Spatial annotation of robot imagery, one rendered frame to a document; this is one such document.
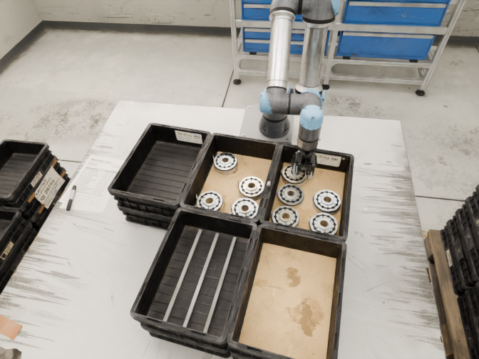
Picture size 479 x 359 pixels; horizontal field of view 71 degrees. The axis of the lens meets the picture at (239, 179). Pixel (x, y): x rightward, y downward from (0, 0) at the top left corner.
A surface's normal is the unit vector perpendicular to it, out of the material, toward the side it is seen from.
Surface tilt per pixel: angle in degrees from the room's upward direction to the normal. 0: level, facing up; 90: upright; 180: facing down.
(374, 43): 90
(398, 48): 90
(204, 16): 90
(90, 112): 0
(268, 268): 0
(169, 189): 0
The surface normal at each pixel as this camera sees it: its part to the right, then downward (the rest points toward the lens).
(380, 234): -0.04, -0.62
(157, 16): -0.17, 0.77
